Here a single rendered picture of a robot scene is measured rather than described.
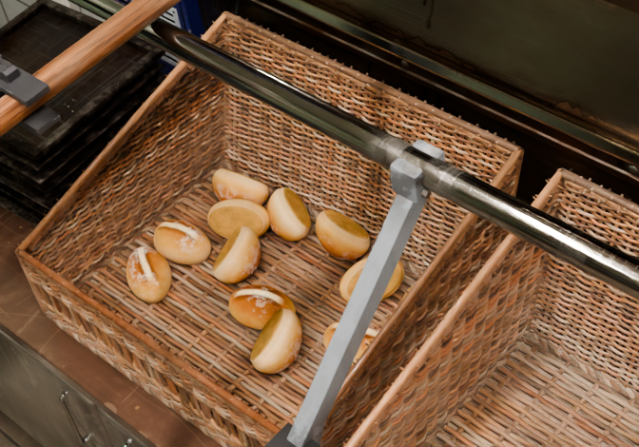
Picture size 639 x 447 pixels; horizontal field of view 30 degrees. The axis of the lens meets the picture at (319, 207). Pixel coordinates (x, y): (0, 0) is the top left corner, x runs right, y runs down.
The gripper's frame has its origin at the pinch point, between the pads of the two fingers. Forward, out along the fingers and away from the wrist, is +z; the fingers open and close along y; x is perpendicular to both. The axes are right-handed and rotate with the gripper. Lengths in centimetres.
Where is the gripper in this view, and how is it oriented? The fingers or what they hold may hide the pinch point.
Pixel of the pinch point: (22, 97)
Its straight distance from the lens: 123.6
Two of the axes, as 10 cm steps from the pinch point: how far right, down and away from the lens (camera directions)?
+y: 1.1, 6.8, 7.2
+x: -6.5, 6.0, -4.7
